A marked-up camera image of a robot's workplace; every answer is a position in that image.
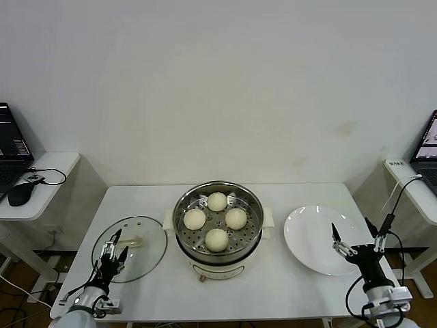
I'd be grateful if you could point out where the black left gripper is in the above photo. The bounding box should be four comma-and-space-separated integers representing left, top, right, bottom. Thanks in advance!
95, 228, 130, 286

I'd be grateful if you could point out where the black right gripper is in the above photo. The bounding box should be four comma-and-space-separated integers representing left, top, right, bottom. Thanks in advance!
330, 217, 393, 291

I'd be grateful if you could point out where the round glass pot lid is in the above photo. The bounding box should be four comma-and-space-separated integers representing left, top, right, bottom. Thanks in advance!
91, 215, 169, 284

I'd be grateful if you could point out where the white steamed baozi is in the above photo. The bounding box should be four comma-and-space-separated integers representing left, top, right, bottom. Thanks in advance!
204, 228, 229, 253
183, 208, 207, 230
207, 191, 227, 212
225, 207, 249, 230

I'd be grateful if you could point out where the stainless steel steamer basket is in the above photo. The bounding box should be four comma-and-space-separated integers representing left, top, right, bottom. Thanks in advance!
163, 180, 275, 256

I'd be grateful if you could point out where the white round plate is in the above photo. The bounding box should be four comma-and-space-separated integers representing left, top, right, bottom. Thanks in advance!
283, 204, 367, 276

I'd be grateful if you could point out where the white side table with label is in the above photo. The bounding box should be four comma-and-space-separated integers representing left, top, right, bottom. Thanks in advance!
353, 158, 437, 298

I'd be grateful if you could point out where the white side table with mouse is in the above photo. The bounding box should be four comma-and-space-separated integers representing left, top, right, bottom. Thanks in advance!
0, 151, 107, 286

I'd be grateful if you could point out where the cream electric cooker base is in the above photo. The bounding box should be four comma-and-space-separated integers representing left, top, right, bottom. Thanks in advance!
175, 225, 272, 284

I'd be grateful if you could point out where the black computer mouse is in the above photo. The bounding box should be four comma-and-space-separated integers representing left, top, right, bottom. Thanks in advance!
7, 182, 35, 207

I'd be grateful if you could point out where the black laptop with pink screen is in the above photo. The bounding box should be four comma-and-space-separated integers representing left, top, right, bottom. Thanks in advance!
410, 109, 437, 194

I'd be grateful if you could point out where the black laptop with dark screen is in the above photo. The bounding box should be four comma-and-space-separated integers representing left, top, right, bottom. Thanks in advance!
0, 101, 35, 202

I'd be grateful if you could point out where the black laptop power cable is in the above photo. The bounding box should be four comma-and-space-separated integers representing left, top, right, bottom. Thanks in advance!
377, 176, 424, 298

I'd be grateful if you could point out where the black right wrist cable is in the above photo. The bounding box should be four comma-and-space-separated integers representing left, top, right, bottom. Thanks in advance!
345, 275, 371, 322

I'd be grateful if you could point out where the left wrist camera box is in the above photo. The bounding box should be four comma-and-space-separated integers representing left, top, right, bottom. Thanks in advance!
92, 297, 123, 314

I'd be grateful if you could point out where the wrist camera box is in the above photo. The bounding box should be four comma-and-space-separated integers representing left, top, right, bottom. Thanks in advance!
385, 286, 414, 308
92, 297, 123, 314

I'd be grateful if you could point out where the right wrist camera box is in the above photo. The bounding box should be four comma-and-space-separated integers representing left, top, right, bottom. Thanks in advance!
385, 286, 414, 308

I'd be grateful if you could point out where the white laptop cable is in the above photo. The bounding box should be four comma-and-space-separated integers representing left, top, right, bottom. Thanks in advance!
381, 173, 424, 212

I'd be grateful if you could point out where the black usb hub cable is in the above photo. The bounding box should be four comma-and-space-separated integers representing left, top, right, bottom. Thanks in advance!
23, 166, 67, 187

